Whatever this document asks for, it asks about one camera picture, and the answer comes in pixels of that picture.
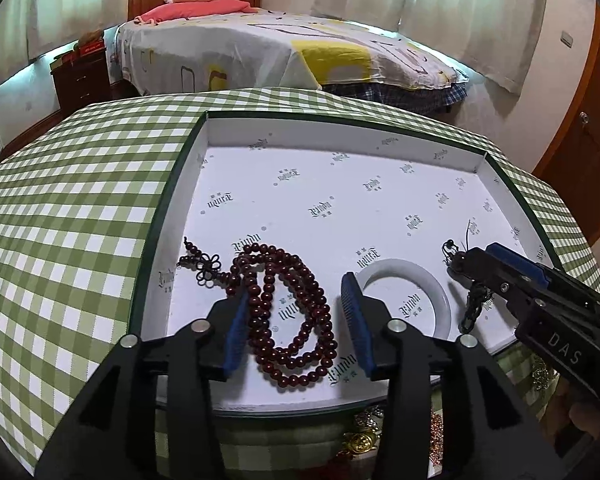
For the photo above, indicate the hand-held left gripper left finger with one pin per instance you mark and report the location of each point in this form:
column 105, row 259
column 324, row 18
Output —
column 235, row 330

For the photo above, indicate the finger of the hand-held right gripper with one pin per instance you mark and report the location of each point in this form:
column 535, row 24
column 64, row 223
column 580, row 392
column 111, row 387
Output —
column 490, row 275
column 517, row 260

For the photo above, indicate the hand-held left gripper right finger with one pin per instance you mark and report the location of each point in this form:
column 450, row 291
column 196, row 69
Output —
column 357, row 325

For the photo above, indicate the gold charm with red knot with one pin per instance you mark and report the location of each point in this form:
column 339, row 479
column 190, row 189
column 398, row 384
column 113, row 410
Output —
column 360, row 440

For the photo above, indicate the white lined green-edged tray box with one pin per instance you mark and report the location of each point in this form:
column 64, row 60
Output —
column 330, row 200

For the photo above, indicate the white jade bangle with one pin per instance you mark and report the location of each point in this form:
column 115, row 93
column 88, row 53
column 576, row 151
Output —
column 430, row 285

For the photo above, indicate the wooden door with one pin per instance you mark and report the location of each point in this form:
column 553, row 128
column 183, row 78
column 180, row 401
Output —
column 585, row 150

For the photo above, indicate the green checked tablecloth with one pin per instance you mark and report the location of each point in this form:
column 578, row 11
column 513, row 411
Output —
column 80, row 210

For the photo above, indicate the blue plaid bed skirt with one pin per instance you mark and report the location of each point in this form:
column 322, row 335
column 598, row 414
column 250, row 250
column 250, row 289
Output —
column 405, row 95

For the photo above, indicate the patterned white bed sheet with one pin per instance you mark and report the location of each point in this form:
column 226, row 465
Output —
column 260, row 45

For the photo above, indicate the dark wooden nightstand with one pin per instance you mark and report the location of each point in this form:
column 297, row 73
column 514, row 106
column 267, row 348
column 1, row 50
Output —
column 82, row 82

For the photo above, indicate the red box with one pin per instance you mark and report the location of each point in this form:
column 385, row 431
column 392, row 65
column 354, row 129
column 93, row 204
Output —
column 91, row 49

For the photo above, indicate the pink pillow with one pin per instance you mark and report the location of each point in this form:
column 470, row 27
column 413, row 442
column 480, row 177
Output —
column 190, row 9

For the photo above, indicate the brown plush item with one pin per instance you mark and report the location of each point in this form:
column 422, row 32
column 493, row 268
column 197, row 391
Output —
column 91, row 37

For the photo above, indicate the wall switch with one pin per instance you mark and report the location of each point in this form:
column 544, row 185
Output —
column 565, row 38

